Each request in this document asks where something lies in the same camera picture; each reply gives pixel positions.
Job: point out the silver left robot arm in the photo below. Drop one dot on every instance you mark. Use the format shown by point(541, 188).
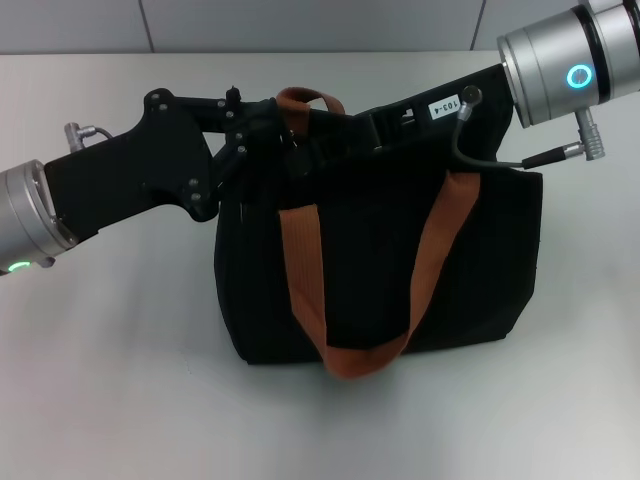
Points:
point(27, 215)

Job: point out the silver zipper pull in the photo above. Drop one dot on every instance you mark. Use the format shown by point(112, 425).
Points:
point(291, 140)

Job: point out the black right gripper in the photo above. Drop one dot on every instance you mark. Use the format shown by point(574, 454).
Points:
point(440, 107)

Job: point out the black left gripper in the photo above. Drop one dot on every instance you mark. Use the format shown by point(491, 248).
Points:
point(135, 170)

